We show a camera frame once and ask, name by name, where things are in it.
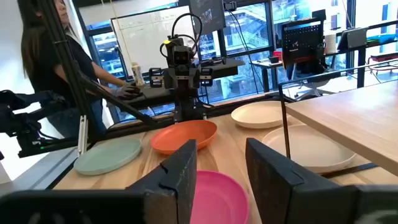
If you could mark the office chair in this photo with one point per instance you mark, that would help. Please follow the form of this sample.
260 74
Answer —
314 87

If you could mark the black computer monitor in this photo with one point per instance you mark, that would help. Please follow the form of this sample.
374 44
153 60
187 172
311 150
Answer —
206 15

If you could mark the person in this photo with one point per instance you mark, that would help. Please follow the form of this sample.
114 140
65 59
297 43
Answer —
46 71

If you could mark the dish rack with plates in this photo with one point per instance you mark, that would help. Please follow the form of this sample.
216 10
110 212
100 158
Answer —
357 124

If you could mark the white paper roll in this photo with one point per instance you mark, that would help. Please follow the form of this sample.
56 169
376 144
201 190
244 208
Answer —
330 43

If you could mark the orange plate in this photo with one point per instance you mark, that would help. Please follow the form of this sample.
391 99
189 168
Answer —
183 133

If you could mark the black pegboard panel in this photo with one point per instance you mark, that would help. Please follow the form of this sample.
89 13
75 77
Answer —
301 40

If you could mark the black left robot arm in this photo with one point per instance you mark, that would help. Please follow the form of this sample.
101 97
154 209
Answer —
186 105

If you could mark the black high desk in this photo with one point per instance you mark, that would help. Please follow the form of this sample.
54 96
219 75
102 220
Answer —
361 62

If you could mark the pink plate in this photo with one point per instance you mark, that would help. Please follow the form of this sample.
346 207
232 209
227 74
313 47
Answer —
217 199

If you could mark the cream plate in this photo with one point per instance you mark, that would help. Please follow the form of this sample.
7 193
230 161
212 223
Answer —
311 149
255 115

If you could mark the person's hand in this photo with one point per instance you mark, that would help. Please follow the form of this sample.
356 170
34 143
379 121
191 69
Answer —
126 91

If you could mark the black aluminium rig frame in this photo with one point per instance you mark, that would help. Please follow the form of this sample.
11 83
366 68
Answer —
60 46

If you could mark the grey tilted panel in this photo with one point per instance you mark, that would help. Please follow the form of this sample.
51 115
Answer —
356 39

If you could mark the whiteboard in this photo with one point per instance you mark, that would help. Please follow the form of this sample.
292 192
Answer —
140 40

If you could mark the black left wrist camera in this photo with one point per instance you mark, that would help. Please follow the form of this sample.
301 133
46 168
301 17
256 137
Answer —
181 56

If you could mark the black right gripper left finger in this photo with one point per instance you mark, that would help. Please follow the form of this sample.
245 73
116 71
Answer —
177 186

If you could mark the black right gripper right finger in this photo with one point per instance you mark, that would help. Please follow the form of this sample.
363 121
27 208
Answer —
273 193

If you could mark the mint green plate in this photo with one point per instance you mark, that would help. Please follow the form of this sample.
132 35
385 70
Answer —
107 155

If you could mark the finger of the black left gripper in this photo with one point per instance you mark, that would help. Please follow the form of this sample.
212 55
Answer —
206 77
156 77

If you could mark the silver metal bracket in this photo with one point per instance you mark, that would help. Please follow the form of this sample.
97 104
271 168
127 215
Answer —
83 133

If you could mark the grey desk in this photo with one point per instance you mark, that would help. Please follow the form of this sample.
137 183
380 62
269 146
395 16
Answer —
157 93

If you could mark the small dark table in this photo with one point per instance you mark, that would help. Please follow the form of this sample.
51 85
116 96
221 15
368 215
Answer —
264 63

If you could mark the large glass window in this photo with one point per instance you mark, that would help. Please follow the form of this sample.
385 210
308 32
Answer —
248 34

